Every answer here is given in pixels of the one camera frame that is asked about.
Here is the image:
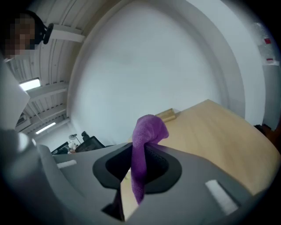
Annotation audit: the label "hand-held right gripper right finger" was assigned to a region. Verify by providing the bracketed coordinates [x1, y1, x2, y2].
[124, 143, 259, 225]

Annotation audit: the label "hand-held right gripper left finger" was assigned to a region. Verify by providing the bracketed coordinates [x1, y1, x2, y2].
[37, 142, 133, 222]

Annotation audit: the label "purple cloth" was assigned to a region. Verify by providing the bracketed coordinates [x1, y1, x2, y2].
[130, 114, 170, 205]

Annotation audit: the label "black display shelf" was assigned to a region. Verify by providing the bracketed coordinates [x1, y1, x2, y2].
[51, 142, 70, 155]

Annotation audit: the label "black mesh office chair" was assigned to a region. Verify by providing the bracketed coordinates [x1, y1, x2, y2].
[75, 135, 106, 154]

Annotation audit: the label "white desk lamp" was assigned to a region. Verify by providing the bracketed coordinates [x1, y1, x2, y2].
[68, 133, 81, 146]

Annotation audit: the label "ceiling light tube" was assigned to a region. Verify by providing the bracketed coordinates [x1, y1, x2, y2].
[18, 77, 42, 92]
[34, 122, 57, 135]

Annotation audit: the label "wooden block stand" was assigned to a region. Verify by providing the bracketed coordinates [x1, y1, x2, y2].
[155, 107, 177, 123]

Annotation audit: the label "ceiling air conditioner unit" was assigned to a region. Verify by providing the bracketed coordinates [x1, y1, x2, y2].
[15, 114, 29, 126]

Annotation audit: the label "person's head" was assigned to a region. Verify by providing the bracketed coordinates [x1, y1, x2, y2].
[4, 10, 44, 60]

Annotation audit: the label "white wrapped appliance red labels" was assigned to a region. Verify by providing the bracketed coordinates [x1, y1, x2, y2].
[252, 21, 280, 66]

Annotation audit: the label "black head camera mount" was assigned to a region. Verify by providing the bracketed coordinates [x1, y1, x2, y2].
[28, 10, 55, 45]

